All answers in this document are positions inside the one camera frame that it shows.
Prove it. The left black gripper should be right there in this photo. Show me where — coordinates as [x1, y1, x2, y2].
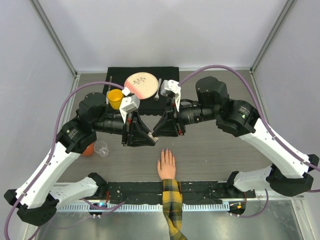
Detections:
[92, 108, 156, 147]

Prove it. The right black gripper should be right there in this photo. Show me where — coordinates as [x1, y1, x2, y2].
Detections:
[153, 96, 219, 137]

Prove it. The glitter nail polish bottle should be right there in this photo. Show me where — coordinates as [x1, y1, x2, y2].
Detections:
[148, 132, 159, 142]

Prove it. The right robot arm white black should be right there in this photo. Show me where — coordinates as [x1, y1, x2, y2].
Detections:
[152, 76, 320, 198]

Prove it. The yellow plaid sleeve forearm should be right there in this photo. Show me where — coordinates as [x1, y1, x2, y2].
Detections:
[162, 179, 187, 240]

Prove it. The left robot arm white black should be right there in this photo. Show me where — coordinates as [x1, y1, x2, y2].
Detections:
[4, 92, 157, 227]

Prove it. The mannequin hand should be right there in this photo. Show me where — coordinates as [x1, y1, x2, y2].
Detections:
[157, 148, 176, 180]

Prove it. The black cloth placemat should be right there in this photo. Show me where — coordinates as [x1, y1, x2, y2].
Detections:
[105, 66, 180, 116]

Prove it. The silver fork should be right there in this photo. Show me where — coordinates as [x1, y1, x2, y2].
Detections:
[154, 78, 162, 101]

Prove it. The clear plastic cup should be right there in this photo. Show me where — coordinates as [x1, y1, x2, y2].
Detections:
[94, 141, 109, 157]

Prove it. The yellow mug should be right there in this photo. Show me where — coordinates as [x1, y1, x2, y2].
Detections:
[107, 89, 124, 110]

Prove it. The pink cream plate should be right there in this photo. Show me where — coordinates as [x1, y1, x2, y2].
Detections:
[124, 72, 158, 100]

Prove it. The orange mug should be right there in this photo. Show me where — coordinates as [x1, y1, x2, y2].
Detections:
[82, 142, 95, 157]

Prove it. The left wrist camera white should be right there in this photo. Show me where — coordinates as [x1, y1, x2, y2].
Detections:
[119, 87, 140, 124]

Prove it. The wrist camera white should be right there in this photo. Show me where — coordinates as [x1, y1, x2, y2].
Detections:
[160, 80, 181, 112]
[119, 87, 140, 124]

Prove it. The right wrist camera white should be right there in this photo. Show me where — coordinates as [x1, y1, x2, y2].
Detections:
[160, 80, 181, 112]

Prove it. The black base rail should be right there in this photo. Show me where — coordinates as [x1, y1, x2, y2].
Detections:
[107, 181, 256, 205]

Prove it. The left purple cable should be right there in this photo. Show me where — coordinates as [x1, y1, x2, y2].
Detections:
[4, 81, 130, 240]

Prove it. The purple cable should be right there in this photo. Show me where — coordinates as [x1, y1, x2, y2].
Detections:
[4, 81, 130, 240]
[178, 64, 320, 218]

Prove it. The white cable duct strip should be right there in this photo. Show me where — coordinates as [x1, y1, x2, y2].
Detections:
[58, 201, 230, 213]

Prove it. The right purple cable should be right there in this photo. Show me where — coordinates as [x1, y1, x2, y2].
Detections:
[178, 64, 320, 218]

